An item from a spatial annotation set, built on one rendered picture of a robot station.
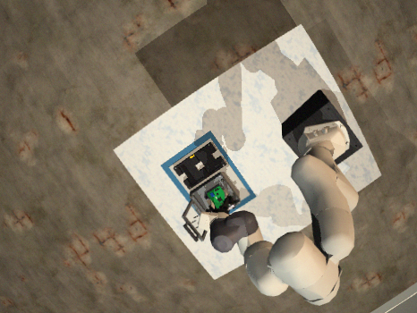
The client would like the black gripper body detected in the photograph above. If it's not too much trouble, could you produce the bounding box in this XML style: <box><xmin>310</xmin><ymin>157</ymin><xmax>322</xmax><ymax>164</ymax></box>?
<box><xmin>213</xmin><ymin>207</ymin><xmax>230</xmax><ymax>215</ymax></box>

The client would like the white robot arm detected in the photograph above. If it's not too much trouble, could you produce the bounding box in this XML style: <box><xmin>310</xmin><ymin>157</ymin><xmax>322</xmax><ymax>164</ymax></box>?
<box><xmin>198</xmin><ymin>121</ymin><xmax>359</xmax><ymax>306</ymax></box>

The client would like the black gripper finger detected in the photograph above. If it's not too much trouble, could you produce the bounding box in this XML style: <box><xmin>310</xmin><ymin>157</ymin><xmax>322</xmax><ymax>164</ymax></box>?
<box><xmin>221</xmin><ymin>192</ymin><xmax>235</xmax><ymax>211</ymax></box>
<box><xmin>206</xmin><ymin>200</ymin><xmax>215</xmax><ymax>212</ymax></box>

